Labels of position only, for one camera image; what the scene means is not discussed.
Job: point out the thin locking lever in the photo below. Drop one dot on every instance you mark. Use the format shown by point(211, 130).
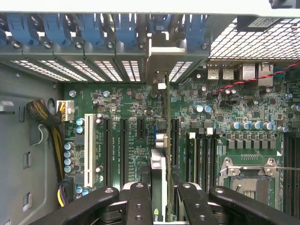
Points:
point(288, 168)

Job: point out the white expansion slot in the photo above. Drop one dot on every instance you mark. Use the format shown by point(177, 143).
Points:
point(90, 150)

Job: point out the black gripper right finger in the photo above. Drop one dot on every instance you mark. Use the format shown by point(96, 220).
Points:
point(197, 206)

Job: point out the blue card retention clip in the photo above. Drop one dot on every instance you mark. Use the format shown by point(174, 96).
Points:
point(2, 38)
point(195, 28)
point(162, 22)
point(21, 28)
point(92, 28)
point(56, 28)
point(125, 28)

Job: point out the blue expansion slot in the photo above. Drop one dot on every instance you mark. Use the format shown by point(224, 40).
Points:
point(155, 132)

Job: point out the long black expansion slot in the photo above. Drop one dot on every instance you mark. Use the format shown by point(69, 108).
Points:
point(108, 152)
point(124, 152)
point(175, 140)

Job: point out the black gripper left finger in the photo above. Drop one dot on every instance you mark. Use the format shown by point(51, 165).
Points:
point(139, 206)

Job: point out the open PC case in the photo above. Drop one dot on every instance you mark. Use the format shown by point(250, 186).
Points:
point(246, 42)

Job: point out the short black expansion slot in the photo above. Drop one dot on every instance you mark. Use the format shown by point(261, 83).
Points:
point(141, 129)

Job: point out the CPU socket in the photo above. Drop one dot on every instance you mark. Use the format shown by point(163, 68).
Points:
point(248, 182)

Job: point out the silver USB port pair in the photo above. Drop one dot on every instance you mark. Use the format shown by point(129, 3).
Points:
point(220, 72)

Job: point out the white power connector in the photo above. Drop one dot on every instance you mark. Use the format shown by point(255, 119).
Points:
point(68, 110)

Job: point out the silver network port block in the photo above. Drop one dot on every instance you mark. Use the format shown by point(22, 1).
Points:
point(257, 73)

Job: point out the black RAM stick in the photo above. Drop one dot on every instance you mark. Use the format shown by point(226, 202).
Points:
point(192, 159)

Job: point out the green motherboard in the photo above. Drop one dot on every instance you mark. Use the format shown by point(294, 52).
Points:
point(187, 105)

